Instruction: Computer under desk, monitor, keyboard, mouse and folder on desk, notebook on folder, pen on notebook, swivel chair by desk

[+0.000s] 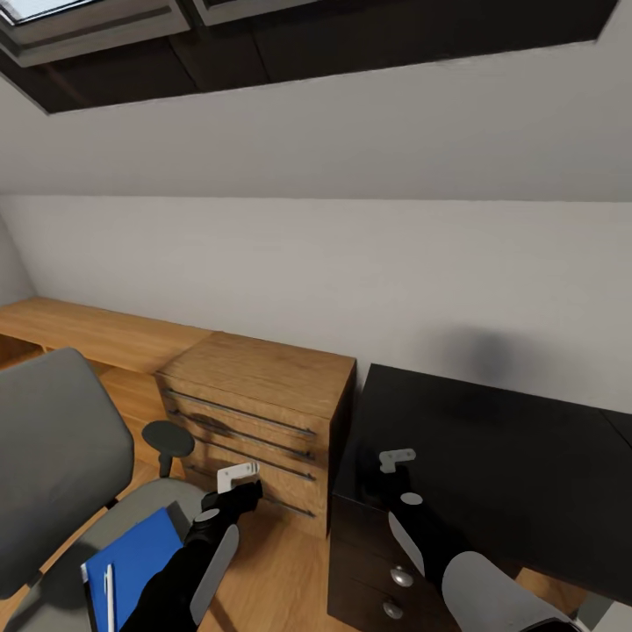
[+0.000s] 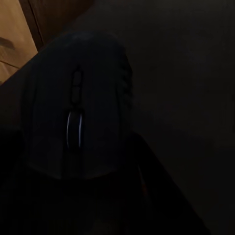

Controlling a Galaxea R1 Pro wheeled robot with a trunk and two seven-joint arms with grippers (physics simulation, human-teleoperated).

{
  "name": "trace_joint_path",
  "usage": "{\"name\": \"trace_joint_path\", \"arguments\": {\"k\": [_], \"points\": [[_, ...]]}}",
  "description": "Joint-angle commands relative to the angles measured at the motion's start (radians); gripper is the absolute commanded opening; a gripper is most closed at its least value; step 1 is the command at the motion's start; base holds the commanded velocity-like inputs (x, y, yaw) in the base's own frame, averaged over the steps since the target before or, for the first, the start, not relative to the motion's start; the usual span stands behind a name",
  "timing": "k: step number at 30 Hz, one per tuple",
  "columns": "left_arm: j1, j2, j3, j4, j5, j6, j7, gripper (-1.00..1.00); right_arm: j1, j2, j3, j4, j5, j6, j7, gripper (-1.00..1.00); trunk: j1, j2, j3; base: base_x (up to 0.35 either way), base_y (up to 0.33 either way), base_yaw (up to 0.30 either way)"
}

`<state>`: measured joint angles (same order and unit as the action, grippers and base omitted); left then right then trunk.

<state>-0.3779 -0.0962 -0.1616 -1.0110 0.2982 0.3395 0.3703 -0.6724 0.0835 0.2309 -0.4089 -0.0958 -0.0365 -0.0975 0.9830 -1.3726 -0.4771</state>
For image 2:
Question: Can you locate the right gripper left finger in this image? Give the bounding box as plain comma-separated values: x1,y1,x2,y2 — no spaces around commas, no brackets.
0,130,25,189

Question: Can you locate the mouse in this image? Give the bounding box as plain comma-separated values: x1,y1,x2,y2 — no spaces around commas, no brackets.
21,28,133,180

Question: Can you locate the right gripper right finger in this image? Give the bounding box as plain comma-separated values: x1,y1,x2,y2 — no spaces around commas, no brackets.
126,133,211,235

